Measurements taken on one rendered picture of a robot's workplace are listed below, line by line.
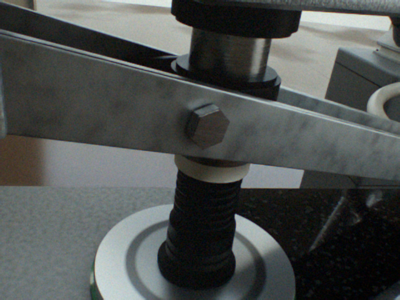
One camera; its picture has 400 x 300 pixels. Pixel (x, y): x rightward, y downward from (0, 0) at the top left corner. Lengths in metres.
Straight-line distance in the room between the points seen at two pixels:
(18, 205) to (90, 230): 0.11
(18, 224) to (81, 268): 0.11
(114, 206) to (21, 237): 0.12
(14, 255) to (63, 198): 0.12
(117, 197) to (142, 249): 0.14
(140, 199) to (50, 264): 0.16
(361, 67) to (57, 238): 1.32
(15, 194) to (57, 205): 0.06
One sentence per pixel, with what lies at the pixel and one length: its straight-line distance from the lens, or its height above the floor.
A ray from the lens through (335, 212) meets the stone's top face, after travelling 0.63.
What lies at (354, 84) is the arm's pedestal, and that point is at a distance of 1.62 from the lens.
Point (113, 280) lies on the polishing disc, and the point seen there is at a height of 0.83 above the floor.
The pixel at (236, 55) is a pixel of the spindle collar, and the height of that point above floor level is 1.06.
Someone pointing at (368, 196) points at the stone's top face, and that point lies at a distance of 0.70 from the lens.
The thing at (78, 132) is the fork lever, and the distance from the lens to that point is 0.23.
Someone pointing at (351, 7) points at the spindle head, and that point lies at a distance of 0.25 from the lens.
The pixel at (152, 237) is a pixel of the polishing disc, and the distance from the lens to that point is 0.46.
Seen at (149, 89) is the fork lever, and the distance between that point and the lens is 0.23.
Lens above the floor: 1.12
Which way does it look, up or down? 27 degrees down
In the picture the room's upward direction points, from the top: 8 degrees clockwise
